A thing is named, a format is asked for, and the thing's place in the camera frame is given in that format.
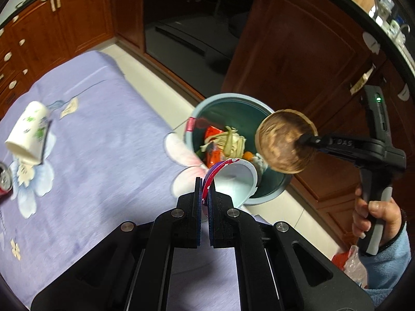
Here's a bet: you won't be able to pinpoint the wooden cabinet with drawers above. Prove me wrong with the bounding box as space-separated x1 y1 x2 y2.
0 0 114 117

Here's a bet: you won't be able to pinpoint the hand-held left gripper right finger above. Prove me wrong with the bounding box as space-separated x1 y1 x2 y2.
209 181 375 311

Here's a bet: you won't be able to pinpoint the person's right hand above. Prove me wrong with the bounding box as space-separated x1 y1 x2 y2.
352 187 403 249

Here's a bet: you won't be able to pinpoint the teal trash bin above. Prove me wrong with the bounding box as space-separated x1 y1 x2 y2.
185 93 294 205

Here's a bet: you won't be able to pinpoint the black glass appliance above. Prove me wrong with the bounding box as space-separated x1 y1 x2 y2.
143 0 260 75

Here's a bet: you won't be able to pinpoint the brown wooden bowl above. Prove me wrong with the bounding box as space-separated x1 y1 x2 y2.
255 109 318 174

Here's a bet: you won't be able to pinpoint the person's right forearm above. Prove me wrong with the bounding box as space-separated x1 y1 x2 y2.
359 210 412 309

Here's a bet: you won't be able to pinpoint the paper tag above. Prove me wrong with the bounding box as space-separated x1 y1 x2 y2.
350 66 376 96

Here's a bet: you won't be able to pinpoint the clear red plastic bag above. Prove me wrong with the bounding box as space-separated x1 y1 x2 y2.
332 245 368 287

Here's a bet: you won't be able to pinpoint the white cup with red rim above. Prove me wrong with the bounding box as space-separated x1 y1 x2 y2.
201 158 259 222

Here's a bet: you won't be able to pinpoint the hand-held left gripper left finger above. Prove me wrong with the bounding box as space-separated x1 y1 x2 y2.
31 178 203 311

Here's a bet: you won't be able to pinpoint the orange-red snack packet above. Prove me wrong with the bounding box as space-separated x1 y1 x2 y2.
204 126 227 166

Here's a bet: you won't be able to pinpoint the white green paper cup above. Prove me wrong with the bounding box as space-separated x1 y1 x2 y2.
5 101 52 166

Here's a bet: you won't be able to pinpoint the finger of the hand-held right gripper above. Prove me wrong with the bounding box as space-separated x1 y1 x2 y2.
298 134 384 169

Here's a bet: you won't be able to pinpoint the corn husks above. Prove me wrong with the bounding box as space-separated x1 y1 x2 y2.
199 126 248 158

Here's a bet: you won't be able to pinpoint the red soda can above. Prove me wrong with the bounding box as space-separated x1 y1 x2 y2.
0 162 13 198

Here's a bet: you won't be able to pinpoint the brown wooden cabinet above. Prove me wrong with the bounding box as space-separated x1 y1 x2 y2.
222 0 415 250

